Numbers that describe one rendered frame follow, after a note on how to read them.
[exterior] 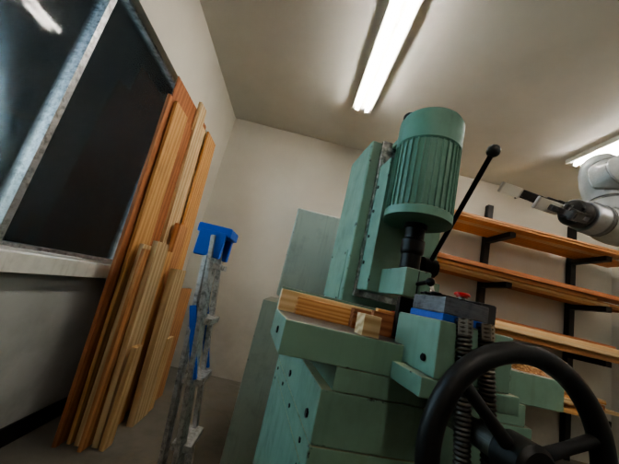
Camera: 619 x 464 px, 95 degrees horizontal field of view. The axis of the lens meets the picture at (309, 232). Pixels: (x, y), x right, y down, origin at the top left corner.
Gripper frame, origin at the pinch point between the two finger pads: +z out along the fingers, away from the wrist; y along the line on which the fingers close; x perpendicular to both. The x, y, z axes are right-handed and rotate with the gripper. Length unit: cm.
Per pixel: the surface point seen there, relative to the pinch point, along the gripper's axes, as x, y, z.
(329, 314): -38, -19, 43
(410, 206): -10.4, -6.4, 29.9
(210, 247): -65, 41, 84
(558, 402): -33.3, -35.3, -3.9
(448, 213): -8.9, -7.4, 20.6
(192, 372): -106, 10, 76
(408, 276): -24.8, -15.0, 26.6
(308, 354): -34, -36, 49
